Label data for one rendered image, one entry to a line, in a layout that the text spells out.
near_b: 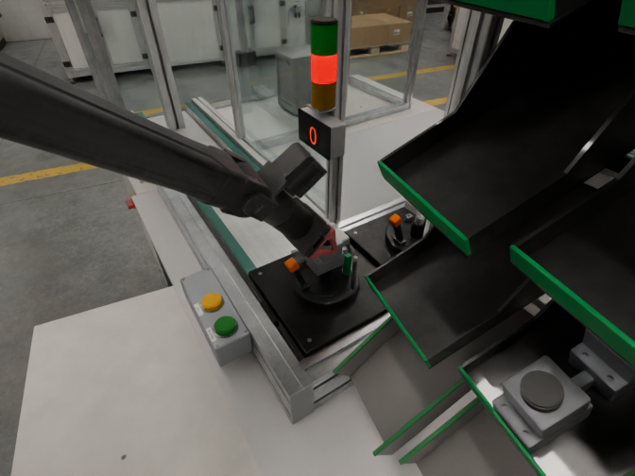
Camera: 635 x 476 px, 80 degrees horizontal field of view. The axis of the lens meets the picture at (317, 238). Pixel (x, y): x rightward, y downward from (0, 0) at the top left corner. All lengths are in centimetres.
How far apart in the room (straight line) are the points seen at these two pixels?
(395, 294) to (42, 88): 40
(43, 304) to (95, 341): 153
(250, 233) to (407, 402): 61
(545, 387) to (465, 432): 23
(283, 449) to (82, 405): 39
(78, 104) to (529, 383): 43
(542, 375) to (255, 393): 55
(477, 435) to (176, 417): 51
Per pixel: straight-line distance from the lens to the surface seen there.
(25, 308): 252
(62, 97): 37
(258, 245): 98
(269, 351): 71
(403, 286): 48
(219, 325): 74
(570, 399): 37
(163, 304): 97
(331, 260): 72
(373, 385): 62
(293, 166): 54
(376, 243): 90
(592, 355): 42
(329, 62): 77
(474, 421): 57
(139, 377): 87
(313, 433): 75
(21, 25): 868
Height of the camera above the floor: 155
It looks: 40 degrees down
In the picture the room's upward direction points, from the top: straight up
